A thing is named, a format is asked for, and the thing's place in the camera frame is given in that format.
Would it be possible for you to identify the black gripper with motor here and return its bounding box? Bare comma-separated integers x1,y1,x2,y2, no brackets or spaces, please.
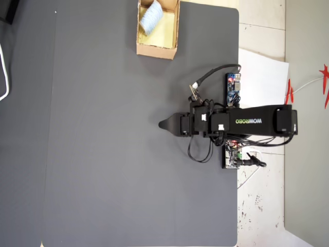
158,112,194,137

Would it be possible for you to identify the light blue cloth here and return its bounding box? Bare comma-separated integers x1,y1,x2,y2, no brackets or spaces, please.
139,0,164,34

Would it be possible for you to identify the open cardboard box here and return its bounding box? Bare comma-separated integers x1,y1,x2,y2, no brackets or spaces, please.
135,0,181,60

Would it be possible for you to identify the yellow paper box liner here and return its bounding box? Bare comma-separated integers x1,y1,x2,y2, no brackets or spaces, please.
137,6,178,49

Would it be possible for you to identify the black box-shaped object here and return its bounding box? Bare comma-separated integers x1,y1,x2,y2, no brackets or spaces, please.
0,0,20,25

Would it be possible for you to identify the motor controller board green terminal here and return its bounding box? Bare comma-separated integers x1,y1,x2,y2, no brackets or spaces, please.
225,140,245,169

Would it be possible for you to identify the blue USB circuit board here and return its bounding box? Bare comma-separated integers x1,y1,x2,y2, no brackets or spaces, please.
226,73,242,107

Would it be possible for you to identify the grey table mat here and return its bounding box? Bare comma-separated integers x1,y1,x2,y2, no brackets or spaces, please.
41,0,240,247

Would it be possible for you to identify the black power plug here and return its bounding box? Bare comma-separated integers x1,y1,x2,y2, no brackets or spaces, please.
235,154,267,168

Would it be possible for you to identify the white paper sheet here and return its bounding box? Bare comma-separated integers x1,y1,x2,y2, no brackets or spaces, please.
237,47,290,108

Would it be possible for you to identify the thin black wire loop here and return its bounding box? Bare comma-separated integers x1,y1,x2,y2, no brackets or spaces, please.
187,133,214,163

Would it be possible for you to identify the black camera circuit board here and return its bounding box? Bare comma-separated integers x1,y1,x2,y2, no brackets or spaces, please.
189,84,204,102

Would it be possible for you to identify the black servo cable bundle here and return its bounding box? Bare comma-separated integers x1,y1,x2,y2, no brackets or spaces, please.
208,128,296,149

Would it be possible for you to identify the electronics board with wires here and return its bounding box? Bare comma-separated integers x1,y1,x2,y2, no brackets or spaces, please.
221,73,244,170

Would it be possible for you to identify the thick black camera cable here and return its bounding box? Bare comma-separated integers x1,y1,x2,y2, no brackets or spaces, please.
194,63,242,90

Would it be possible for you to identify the white cable by controller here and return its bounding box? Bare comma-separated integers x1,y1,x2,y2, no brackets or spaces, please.
236,150,263,190

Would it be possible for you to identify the white cable by red marks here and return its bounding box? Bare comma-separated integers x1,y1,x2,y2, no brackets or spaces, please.
293,78,323,95

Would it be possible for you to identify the white curved frame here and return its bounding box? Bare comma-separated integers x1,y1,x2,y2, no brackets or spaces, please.
0,43,11,101

